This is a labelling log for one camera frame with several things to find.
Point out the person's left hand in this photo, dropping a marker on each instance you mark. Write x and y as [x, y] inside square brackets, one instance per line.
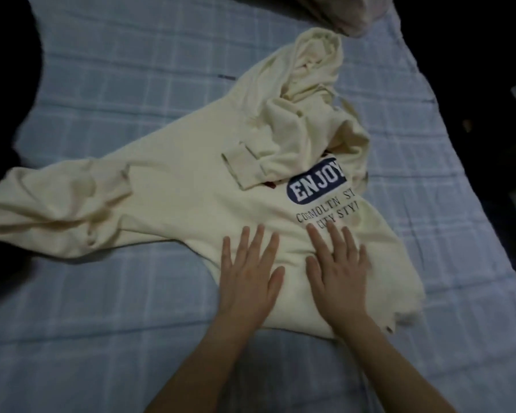
[249, 288]

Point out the black hoodie with white lettering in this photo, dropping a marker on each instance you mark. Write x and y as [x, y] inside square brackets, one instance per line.
[4, 60]

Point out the person's left forearm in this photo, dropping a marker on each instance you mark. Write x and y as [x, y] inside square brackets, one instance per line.
[206, 369]

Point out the person's right forearm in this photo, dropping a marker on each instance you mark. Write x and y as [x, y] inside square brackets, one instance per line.
[391, 374]

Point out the pinkish crumpled blanket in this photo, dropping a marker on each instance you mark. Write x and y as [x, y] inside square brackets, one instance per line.
[348, 12]

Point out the bed with blue plaid sheet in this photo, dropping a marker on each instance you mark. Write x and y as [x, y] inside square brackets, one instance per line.
[112, 81]

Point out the person's right hand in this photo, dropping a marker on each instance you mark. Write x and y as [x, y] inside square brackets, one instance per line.
[344, 288]

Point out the cream printed hoodie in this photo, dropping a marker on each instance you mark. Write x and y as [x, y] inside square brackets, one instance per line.
[176, 189]

